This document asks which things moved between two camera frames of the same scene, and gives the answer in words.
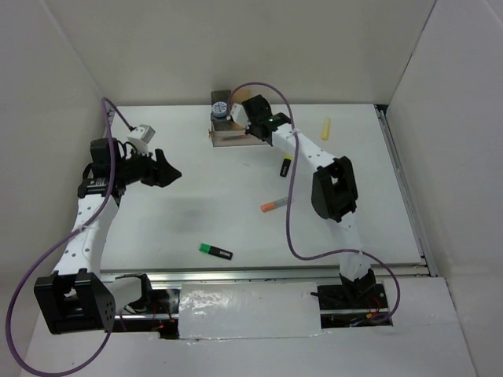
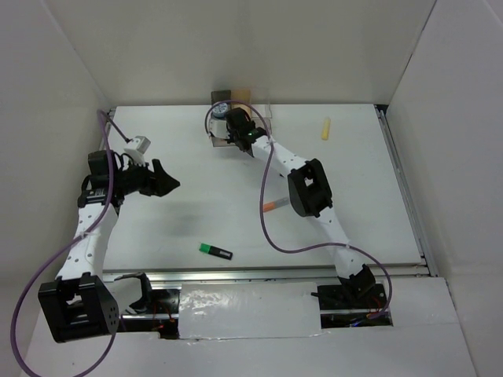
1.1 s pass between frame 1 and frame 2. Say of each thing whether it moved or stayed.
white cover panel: stayed
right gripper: moved
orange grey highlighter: stayed
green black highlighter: stayed
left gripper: moved
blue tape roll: stayed
